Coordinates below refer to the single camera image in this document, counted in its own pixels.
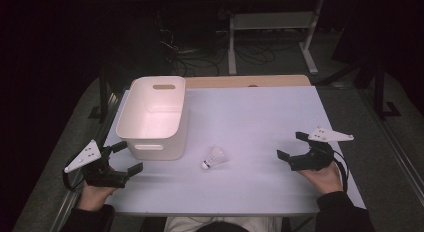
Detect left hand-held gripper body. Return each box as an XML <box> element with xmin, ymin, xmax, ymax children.
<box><xmin>63</xmin><ymin>139</ymin><xmax>130</xmax><ymax>189</ymax></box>

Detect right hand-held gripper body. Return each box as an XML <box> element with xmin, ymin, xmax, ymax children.
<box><xmin>287</xmin><ymin>126</ymin><xmax>355</xmax><ymax>172</ymax></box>

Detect person's left hand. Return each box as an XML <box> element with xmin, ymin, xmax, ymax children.
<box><xmin>77</xmin><ymin>181</ymin><xmax>118</xmax><ymax>213</ymax></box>

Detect person's right hand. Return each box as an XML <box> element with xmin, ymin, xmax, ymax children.
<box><xmin>297</xmin><ymin>161</ymin><xmax>344</xmax><ymax>197</ymax></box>

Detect white plastic bin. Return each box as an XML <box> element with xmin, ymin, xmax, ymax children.
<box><xmin>115</xmin><ymin>75</ymin><xmax>188</xmax><ymax>162</ymax></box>

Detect black metal stand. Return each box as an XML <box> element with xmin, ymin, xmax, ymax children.
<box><xmin>87</xmin><ymin>63</ymin><xmax>112</xmax><ymax>124</ymax></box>
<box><xmin>372</xmin><ymin>56</ymin><xmax>403</xmax><ymax>122</ymax></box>

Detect white shuttlecock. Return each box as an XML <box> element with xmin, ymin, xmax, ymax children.
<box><xmin>200</xmin><ymin>145</ymin><xmax>230</xmax><ymax>171</ymax></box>

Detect person's light clothing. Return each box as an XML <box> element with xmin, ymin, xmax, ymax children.
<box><xmin>163</xmin><ymin>216</ymin><xmax>284</xmax><ymax>232</ymax></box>

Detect right hand-held gripper black cable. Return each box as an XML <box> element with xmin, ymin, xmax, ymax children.
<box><xmin>332</xmin><ymin>151</ymin><xmax>350</xmax><ymax>194</ymax></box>

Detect hand-held gripper black cable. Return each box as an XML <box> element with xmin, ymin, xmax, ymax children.
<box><xmin>61</xmin><ymin>154</ymin><xmax>86</xmax><ymax>193</ymax></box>
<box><xmin>332</xmin><ymin>151</ymin><xmax>350</xmax><ymax>194</ymax></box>

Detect left hand-held gripper black cable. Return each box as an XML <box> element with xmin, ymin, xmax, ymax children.
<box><xmin>61</xmin><ymin>154</ymin><xmax>86</xmax><ymax>193</ymax></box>

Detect metal floor rail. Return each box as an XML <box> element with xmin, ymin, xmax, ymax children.
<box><xmin>49</xmin><ymin>90</ymin><xmax>125</xmax><ymax>232</ymax></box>
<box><xmin>358</xmin><ymin>88</ymin><xmax>424</xmax><ymax>208</ymax></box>

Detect black cables on floor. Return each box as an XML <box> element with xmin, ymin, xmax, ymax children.
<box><xmin>155</xmin><ymin>7</ymin><xmax>281</xmax><ymax>78</ymax></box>

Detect white metal desk frame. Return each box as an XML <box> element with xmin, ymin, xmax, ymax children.
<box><xmin>227</xmin><ymin>0</ymin><xmax>325</xmax><ymax>76</ymax></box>

